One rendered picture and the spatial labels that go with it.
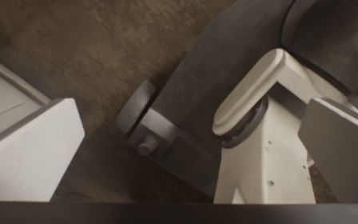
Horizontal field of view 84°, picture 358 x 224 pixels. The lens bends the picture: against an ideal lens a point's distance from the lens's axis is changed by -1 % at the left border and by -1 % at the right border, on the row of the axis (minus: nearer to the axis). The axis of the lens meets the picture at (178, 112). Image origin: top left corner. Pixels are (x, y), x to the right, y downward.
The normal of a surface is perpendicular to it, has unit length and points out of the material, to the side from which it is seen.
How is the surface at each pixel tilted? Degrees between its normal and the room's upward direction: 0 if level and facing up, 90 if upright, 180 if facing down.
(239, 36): 0
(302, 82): 0
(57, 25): 0
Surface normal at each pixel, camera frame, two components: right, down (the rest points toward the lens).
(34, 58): -0.13, 0.40
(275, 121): 0.40, -0.41
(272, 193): 0.49, -0.57
